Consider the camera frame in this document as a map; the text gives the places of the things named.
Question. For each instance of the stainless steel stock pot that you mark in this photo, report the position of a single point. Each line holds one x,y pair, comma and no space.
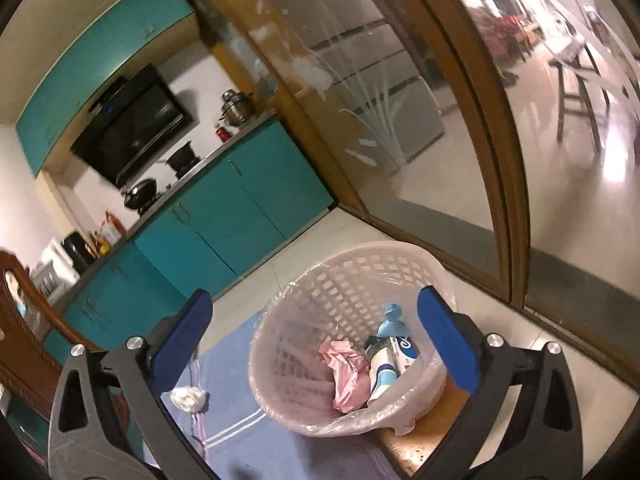
236,110

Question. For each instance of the etched glass sliding door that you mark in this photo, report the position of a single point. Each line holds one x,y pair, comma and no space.
425,185

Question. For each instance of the blue striped towel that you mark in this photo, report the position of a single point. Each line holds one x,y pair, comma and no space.
250,440

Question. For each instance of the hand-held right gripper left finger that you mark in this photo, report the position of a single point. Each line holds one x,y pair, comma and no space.
177,345

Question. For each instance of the carved wooden chair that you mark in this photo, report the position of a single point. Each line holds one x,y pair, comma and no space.
30,340

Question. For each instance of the plain glass sliding door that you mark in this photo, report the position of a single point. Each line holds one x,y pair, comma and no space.
575,210

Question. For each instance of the grey refrigerator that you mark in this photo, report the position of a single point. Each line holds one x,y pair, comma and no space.
370,90

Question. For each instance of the black cooking pot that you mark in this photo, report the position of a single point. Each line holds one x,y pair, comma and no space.
181,160

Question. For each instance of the brown bottle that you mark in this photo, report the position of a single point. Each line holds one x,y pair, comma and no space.
111,225

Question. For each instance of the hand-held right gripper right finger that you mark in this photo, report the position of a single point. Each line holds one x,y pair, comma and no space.
447,340

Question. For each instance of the black wok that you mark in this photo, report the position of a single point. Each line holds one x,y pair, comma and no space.
140,197

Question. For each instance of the black range hood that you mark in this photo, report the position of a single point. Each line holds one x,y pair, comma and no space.
130,135

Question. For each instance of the teal base cabinets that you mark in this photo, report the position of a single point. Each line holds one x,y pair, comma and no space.
240,200

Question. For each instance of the black countertop appliance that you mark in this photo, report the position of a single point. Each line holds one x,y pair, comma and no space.
77,255

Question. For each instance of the light blue packet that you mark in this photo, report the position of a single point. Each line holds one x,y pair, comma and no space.
390,322

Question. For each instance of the white lattice plastic basket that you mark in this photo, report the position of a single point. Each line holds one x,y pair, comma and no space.
320,300

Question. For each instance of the clear plastic basket liner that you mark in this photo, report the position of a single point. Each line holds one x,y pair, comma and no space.
400,422

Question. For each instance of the dish rack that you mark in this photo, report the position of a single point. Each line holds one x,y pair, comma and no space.
47,285

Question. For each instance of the wooden stool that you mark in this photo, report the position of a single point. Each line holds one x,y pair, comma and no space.
570,62

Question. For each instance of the white and blue paper cup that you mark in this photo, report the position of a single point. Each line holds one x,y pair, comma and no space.
382,380

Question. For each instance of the white tissue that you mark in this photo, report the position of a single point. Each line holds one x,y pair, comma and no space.
187,399

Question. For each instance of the pink printed wrapper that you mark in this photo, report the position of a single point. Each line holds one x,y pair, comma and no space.
352,390

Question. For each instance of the teal wall cabinets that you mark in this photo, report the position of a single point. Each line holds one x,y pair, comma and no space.
100,60

